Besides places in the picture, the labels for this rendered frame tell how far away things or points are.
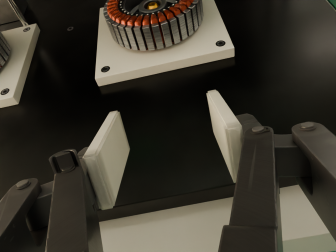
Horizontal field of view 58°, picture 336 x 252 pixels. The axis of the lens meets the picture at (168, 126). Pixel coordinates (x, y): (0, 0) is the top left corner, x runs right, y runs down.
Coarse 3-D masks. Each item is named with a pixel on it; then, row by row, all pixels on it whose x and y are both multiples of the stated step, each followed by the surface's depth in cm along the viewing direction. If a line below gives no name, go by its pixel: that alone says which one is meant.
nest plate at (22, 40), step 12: (36, 24) 42; (12, 36) 41; (24, 36) 41; (36, 36) 42; (12, 48) 39; (24, 48) 39; (12, 60) 37; (24, 60) 37; (0, 72) 36; (12, 72) 36; (24, 72) 36; (0, 84) 35; (12, 84) 34; (0, 96) 33; (12, 96) 33
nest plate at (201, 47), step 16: (208, 0) 38; (208, 16) 36; (208, 32) 34; (224, 32) 33; (112, 48) 35; (176, 48) 33; (192, 48) 32; (208, 48) 32; (224, 48) 31; (96, 64) 34; (112, 64) 33; (128, 64) 33; (144, 64) 32; (160, 64) 32; (176, 64) 32; (192, 64) 32; (96, 80) 32; (112, 80) 33
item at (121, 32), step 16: (112, 0) 34; (128, 0) 35; (144, 0) 35; (160, 0) 35; (176, 0) 33; (192, 0) 32; (112, 16) 32; (128, 16) 32; (144, 16) 31; (160, 16) 30; (176, 16) 31; (192, 16) 32; (112, 32) 34; (128, 32) 31; (144, 32) 31; (160, 32) 32; (176, 32) 32; (192, 32) 33; (128, 48) 33; (144, 48) 33; (160, 48) 32
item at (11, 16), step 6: (0, 0) 44; (6, 0) 44; (18, 0) 47; (24, 0) 49; (0, 6) 45; (6, 6) 45; (18, 6) 46; (24, 6) 48; (0, 12) 45; (6, 12) 46; (12, 12) 46; (0, 18) 46; (6, 18) 46; (12, 18) 46; (18, 18) 46
